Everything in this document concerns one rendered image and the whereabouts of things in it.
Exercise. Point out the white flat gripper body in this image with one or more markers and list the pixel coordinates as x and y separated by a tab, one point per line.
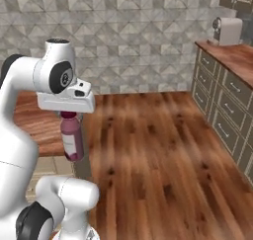
62	103

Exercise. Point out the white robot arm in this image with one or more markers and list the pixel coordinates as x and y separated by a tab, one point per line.
19	125

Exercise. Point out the pink drink bottle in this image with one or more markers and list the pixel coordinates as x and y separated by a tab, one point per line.
73	137

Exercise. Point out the grey base drawer cabinet run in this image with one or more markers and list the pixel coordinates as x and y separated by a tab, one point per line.
227	109

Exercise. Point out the white coffee machine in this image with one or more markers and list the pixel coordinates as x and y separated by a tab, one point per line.
229	30

